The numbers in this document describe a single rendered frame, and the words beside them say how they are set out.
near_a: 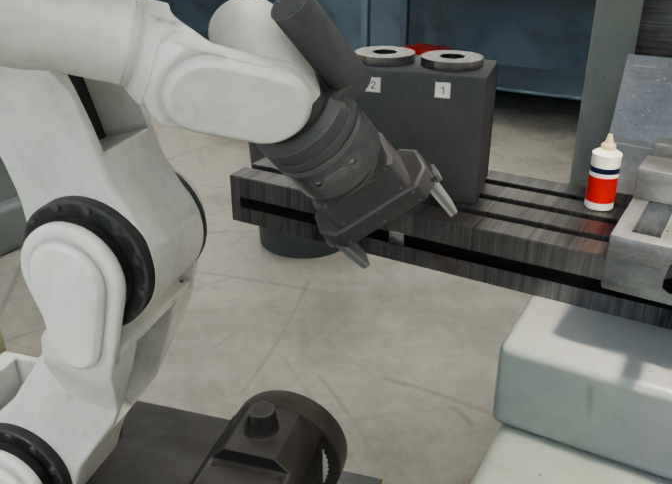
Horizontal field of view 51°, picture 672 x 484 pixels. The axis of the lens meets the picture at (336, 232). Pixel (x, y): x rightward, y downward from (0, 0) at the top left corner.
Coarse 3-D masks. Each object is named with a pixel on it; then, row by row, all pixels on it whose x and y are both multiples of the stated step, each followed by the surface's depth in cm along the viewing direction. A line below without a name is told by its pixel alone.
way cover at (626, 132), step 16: (640, 64) 122; (624, 80) 123; (640, 80) 122; (656, 80) 121; (624, 96) 123; (640, 96) 122; (656, 96) 121; (624, 112) 123; (640, 112) 122; (656, 112) 121; (624, 128) 123; (640, 128) 121; (656, 128) 120; (624, 144) 122; (640, 144) 121; (624, 160) 121; (640, 160) 120; (624, 176) 120; (624, 192) 119
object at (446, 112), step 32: (384, 64) 101; (416, 64) 103; (448, 64) 98; (480, 64) 100; (384, 96) 101; (416, 96) 100; (448, 96) 98; (480, 96) 97; (384, 128) 103; (416, 128) 102; (448, 128) 100; (480, 128) 99; (448, 160) 102; (480, 160) 101; (448, 192) 104; (480, 192) 107
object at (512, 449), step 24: (504, 432) 89; (528, 432) 89; (504, 456) 85; (528, 456) 85; (552, 456) 85; (576, 456) 85; (600, 456) 85; (480, 480) 82; (504, 480) 82; (528, 480) 82; (552, 480) 82; (576, 480) 82; (600, 480) 82; (624, 480) 82; (648, 480) 82
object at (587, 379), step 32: (544, 320) 90; (576, 320) 90; (608, 320) 90; (512, 352) 85; (544, 352) 84; (576, 352) 84; (608, 352) 84; (640, 352) 84; (512, 384) 87; (544, 384) 84; (576, 384) 82; (608, 384) 80; (640, 384) 79; (512, 416) 88; (544, 416) 86; (576, 416) 84; (608, 416) 82; (640, 416) 80; (608, 448) 83; (640, 448) 81
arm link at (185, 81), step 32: (160, 32) 48; (192, 32) 49; (128, 64) 49; (160, 64) 48; (192, 64) 48; (224, 64) 48; (256, 64) 50; (288, 64) 52; (160, 96) 50; (192, 96) 49; (224, 96) 50; (256, 96) 51; (288, 96) 51; (192, 128) 51; (224, 128) 52; (256, 128) 53; (288, 128) 53
